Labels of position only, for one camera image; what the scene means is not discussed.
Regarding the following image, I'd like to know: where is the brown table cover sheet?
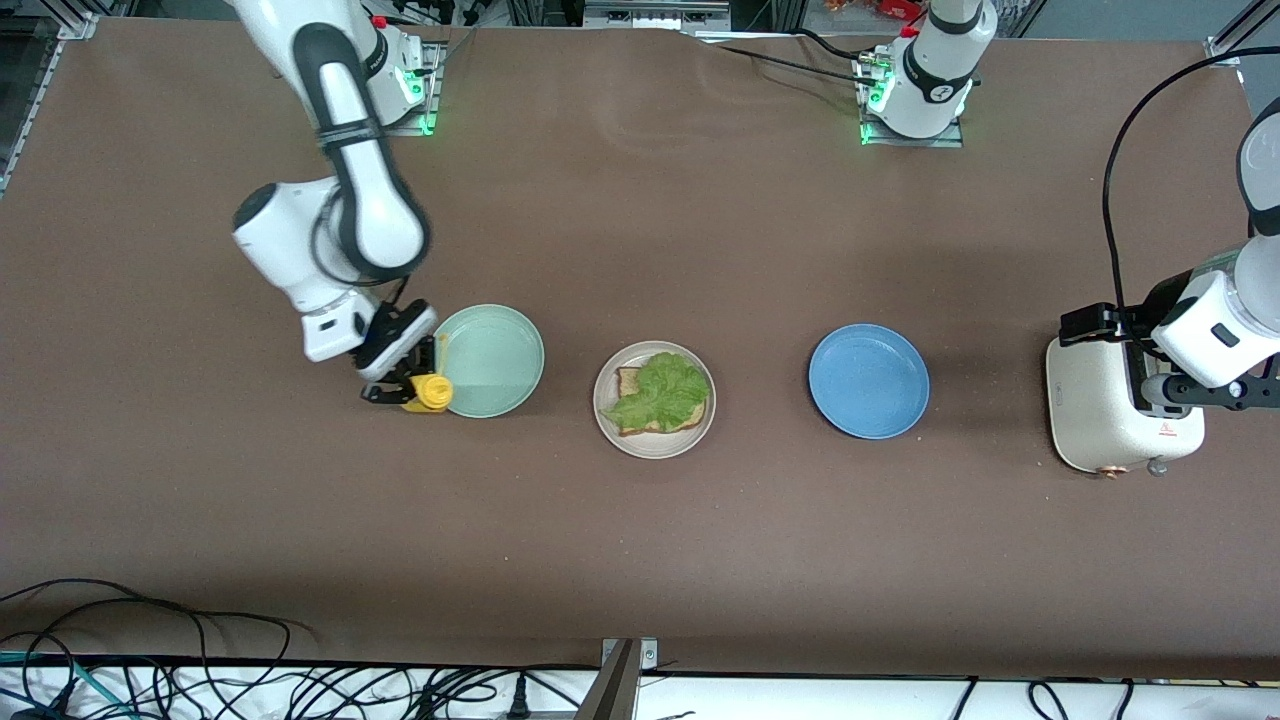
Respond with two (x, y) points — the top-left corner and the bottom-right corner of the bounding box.
(0, 18), (1280, 681)

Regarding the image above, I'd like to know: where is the mint green plate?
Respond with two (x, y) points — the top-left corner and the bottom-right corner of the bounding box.
(430, 304), (546, 419)

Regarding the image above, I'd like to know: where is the red snack packet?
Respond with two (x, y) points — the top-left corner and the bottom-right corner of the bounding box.
(825, 0), (926, 23)

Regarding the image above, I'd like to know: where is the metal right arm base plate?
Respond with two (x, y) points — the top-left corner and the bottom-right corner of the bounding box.
(385, 40), (443, 137)

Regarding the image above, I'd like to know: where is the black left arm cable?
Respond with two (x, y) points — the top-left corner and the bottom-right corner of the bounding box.
(1102, 48), (1280, 336)

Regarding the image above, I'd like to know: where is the black looped floor cable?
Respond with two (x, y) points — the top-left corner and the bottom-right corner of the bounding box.
(0, 578), (291, 691)

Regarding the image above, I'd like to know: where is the yellow mustard squeeze bottle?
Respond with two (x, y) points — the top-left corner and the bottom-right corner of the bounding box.
(400, 335), (454, 414)

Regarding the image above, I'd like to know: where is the grey device box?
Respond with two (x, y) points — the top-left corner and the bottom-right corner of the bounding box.
(583, 0), (731, 31)

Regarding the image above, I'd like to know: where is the cream white toaster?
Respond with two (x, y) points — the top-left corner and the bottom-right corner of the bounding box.
(1045, 335), (1206, 479)

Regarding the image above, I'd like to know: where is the beige plate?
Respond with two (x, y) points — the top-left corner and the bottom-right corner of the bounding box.
(593, 341), (717, 460)

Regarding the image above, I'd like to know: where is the brown bread slice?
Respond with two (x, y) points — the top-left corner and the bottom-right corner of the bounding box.
(616, 366), (709, 438)

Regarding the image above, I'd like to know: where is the teal floor cable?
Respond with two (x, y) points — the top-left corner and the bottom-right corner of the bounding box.
(0, 650), (131, 720)

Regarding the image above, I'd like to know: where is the blue plate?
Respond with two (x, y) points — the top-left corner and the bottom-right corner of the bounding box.
(808, 323), (931, 440)

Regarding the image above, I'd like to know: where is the black base power cable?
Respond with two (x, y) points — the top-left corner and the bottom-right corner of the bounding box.
(690, 35), (873, 86)
(790, 28), (866, 61)

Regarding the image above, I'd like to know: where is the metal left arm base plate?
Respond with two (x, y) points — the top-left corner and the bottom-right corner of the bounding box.
(855, 50), (966, 149)

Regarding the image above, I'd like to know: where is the green lettuce leaf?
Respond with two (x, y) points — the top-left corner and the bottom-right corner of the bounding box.
(602, 351), (713, 433)

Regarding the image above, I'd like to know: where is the aluminium frame rail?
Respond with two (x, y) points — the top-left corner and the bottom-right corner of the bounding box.
(0, 12), (98, 196)
(1205, 0), (1280, 69)

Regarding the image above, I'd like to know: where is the grey metal table bracket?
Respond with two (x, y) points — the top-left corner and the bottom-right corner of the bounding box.
(575, 638), (659, 720)

